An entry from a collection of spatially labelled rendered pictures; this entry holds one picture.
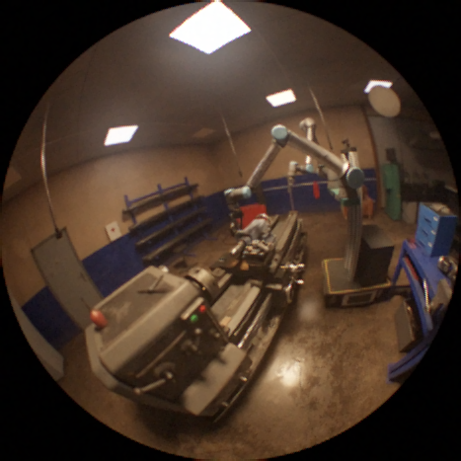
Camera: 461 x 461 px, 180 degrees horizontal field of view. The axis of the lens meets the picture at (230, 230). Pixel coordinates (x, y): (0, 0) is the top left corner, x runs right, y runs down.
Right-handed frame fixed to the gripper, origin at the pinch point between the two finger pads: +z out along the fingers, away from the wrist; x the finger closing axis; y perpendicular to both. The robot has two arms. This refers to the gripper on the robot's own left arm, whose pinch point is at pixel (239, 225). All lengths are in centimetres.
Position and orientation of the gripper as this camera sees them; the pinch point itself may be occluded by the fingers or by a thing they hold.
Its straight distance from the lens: 135.1
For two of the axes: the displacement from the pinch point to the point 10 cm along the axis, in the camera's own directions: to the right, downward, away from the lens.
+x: -8.7, 3.8, -3.2
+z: 2.7, 9.0, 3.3
